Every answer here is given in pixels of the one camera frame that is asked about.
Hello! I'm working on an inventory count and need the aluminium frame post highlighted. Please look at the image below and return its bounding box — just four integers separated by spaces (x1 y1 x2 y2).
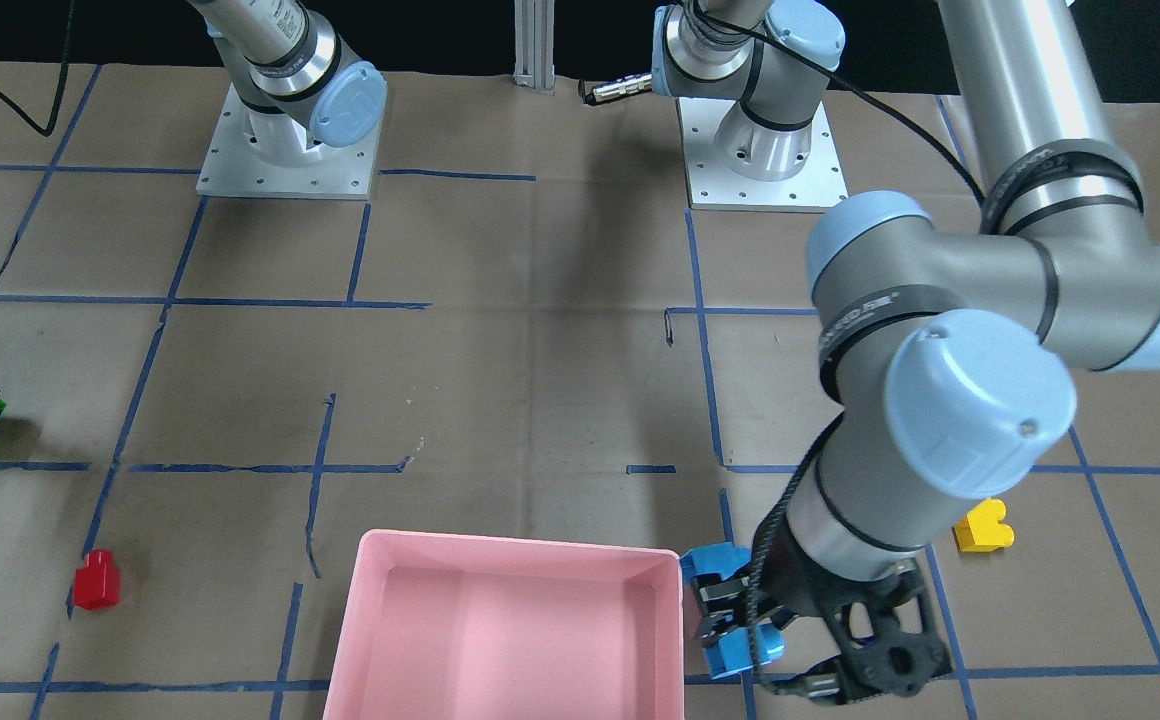
512 0 556 94

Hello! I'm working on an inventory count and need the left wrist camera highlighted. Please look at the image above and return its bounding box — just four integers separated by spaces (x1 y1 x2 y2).
789 565 952 706

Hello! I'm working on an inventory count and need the blue toy block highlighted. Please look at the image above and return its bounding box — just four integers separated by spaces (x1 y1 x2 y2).
680 541 754 679

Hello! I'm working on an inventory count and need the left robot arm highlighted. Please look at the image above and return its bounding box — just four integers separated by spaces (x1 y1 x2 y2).
682 1 1160 706

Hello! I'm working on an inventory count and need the pink plastic box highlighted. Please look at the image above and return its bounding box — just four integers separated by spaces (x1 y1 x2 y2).
322 529 686 719

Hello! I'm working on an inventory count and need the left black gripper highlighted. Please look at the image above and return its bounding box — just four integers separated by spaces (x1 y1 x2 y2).
691 530 952 701

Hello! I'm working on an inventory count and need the yellow toy block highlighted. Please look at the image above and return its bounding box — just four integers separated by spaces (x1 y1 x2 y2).
952 499 1016 553

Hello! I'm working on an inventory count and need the red toy block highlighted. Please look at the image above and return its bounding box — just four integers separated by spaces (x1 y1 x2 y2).
72 550 122 611

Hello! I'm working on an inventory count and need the black braided cable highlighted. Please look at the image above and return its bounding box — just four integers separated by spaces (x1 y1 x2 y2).
745 410 841 701

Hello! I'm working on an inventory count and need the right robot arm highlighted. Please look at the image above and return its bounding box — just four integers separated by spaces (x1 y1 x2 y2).
0 1 387 420

